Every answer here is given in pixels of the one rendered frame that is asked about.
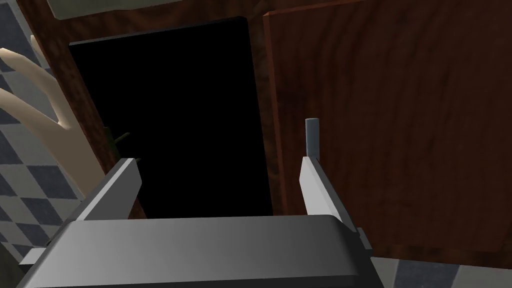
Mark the beige curved forked object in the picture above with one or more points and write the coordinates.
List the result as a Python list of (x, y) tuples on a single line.
[(60, 140)]

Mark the brown wooden cupboard door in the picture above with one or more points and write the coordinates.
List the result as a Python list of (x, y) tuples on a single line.
[(400, 120)]

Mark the brown wooden cupboard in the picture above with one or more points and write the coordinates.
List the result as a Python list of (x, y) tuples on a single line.
[(72, 92)]

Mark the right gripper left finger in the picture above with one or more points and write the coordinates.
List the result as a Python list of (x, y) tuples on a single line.
[(114, 192)]

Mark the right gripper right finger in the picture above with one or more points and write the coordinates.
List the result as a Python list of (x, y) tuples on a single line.
[(316, 192)]

